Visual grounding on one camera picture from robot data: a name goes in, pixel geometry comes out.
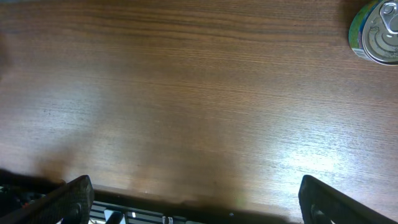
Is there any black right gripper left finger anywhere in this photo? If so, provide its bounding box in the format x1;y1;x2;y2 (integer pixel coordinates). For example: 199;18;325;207
1;174;95;224

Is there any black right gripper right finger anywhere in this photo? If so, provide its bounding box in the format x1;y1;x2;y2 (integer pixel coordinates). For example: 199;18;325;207
298;175;397;224

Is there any silver tin can green label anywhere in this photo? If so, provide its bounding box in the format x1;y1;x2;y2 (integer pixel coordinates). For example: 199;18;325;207
348;0;397;66

